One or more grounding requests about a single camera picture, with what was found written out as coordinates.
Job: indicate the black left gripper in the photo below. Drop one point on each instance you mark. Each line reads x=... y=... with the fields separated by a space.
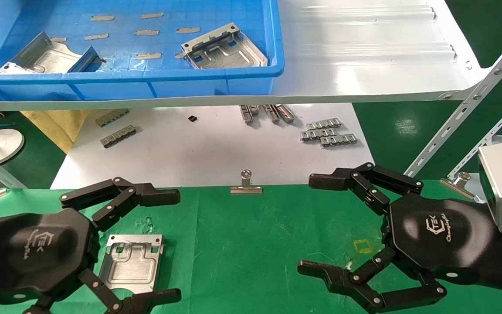
x=37 y=253

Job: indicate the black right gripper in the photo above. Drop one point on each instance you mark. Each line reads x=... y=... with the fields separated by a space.
x=438 y=235

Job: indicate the machined metal part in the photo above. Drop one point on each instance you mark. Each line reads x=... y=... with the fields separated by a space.
x=131 y=266

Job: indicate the small metal link strip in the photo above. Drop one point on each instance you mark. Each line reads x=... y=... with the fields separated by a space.
x=111 y=117
x=286 y=113
x=255 y=109
x=246 y=114
x=118 y=136
x=339 y=140
x=271 y=113
x=316 y=134
x=324 y=123

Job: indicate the small white scrap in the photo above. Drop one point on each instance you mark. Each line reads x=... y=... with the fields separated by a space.
x=349 y=264

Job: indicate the green cloth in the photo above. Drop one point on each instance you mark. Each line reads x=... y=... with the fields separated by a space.
x=233 y=253

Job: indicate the yellow woven bag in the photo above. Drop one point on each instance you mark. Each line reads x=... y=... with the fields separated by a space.
x=55 y=126

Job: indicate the white board sheet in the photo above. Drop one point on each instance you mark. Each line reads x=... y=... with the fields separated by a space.
x=216 y=148

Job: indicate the white metal shelf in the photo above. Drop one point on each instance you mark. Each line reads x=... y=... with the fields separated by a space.
x=364 y=65

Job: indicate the blue plastic bin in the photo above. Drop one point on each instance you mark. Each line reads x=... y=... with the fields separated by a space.
x=216 y=83

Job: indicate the metal part with raised walls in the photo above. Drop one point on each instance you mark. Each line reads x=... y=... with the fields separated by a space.
x=50 y=56

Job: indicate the metal part with square holes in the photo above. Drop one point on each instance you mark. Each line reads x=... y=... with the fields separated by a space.
x=225 y=50

